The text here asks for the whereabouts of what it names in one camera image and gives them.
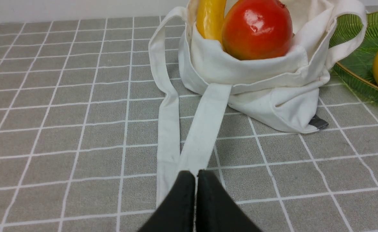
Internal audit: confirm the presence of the white cloth tote bag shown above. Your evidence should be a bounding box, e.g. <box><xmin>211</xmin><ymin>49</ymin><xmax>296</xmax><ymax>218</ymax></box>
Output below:
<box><xmin>148</xmin><ymin>0</ymin><xmax>367</xmax><ymax>206</ymax></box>

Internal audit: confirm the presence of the red orange mango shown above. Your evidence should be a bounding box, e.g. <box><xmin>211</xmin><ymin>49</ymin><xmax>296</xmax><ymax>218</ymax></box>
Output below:
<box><xmin>222</xmin><ymin>0</ymin><xmax>293</xmax><ymax>60</ymax></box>

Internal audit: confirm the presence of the grey checkered tablecloth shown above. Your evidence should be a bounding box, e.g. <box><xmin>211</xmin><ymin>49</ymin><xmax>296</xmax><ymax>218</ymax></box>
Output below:
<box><xmin>0</xmin><ymin>15</ymin><xmax>378</xmax><ymax>232</ymax></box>

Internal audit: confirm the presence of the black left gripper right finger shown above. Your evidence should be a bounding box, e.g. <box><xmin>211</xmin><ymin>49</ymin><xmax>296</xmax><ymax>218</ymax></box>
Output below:
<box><xmin>195</xmin><ymin>170</ymin><xmax>261</xmax><ymax>232</ymax></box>

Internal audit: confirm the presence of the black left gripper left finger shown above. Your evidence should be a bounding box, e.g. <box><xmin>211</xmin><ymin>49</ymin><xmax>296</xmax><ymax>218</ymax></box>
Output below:
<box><xmin>138</xmin><ymin>170</ymin><xmax>195</xmax><ymax>232</ymax></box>

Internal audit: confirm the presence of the green glass leaf plate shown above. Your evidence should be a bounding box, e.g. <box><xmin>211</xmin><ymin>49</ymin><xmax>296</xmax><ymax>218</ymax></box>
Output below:
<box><xmin>332</xmin><ymin>12</ymin><xmax>378</xmax><ymax>104</ymax></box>

